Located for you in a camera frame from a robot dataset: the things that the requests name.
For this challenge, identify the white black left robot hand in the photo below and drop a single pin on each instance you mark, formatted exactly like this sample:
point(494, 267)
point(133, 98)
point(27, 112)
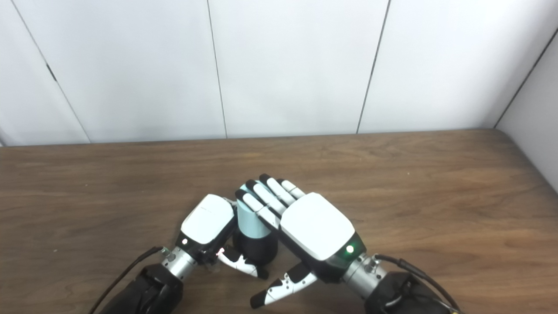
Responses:
point(207, 220)

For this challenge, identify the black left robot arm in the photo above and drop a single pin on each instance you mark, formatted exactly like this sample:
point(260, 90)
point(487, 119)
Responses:
point(146, 288)

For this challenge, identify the black flared nozzle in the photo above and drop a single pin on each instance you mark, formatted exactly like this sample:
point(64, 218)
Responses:
point(257, 250)

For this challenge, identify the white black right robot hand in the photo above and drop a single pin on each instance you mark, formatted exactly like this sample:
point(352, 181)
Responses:
point(316, 226)

